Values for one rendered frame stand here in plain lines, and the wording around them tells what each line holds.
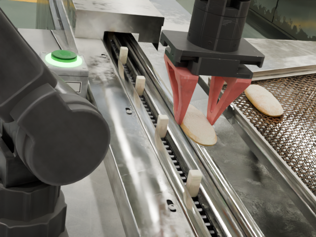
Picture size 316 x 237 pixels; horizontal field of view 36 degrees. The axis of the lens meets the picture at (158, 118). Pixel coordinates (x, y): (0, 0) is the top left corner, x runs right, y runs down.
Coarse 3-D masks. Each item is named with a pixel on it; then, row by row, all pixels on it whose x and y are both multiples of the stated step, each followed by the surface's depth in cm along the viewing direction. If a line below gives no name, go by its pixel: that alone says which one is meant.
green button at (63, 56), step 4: (52, 52) 74; (56, 52) 74; (60, 52) 74; (64, 52) 75; (68, 52) 75; (72, 52) 75; (52, 56) 73; (56, 56) 72; (60, 56) 73; (64, 56) 73; (68, 56) 73; (72, 56) 74; (76, 56) 74; (56, 60) 72; (60, 60) 72; (64, 60) 72; (68, 60) 73; (72, 60) 73; (76, 60) 74
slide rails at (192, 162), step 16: (112, 48) 97; (128, 48) 98; (128, 80) 83; (160, 96) 80; (144, 112) 73; (160, 112) 74; (176, 128) 70; (160, 144) 65; (176, 144) 66; (192, 160) 63; (176, 176) 59; (208, 176) 60; (208, 192) 57; (192, 208) 54; (224, 208) 55; (192, 224) 51; (224, 224) 52
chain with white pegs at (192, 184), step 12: (108, 36) 104; (120, 48) 92; (120, 60) 92; (144, 84) 80; (156, 120) 74; (168, 120) 68; (168, 144) 68; (180, 168) 63; (192, 180) 56; (192, 192) 57; (204, 216) 55
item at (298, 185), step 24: (264, 72) 79; (288, 72) 80; (312, 72) 81; (240, 96) 74; (288, 96) 74; (312, 96) 74; (240, 120) 67; (264, 144) 60; (312, 144) 62; (288, 168) 55; (312, 168) 57
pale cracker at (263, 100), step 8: (248, 88) 74; (256, 88) 74; (264, 88) 74; (248, 96) 73; (256, 96) 72; (264, 96) 71; (272, 96) 72; (256, 104) 70; (264, 104) 69; (272, 104) 69; (280, 104) 70; (264, 112) 68; (272, 112) 68; (280, 112) 68
